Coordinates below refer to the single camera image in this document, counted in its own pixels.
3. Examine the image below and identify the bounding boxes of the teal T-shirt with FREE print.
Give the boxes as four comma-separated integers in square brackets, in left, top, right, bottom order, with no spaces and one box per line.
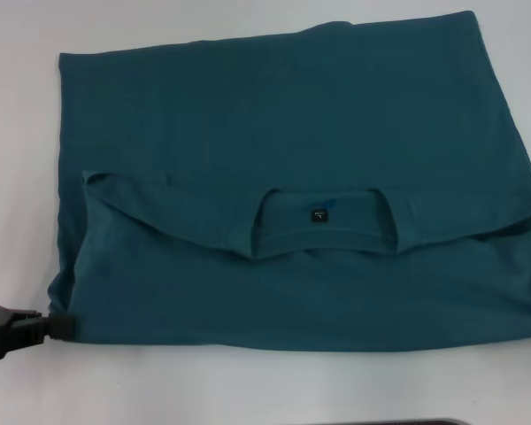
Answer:
[46,9,531,355]

